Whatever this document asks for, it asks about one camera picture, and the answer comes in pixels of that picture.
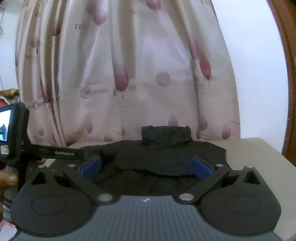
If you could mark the brown wooden frame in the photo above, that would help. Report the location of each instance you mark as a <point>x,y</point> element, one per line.
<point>289,69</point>

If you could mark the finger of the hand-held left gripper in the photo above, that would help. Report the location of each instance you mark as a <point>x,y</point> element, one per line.
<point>62,151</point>

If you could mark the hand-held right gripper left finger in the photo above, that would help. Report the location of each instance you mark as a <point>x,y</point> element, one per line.
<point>90,166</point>

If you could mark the beige mattress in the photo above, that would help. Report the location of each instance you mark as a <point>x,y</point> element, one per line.
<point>254,153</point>

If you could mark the person's left hand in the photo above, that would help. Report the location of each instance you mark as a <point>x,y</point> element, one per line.
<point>9,179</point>

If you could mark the cream curtain with purple print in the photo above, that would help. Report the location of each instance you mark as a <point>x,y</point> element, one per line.
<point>129,69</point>

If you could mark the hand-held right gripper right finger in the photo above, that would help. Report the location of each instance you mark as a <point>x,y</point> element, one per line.
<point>201,167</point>

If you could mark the gold patterned cloth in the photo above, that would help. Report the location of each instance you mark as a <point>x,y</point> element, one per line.
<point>10,92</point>

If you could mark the black garment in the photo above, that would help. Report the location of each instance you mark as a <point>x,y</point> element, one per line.
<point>166,150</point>

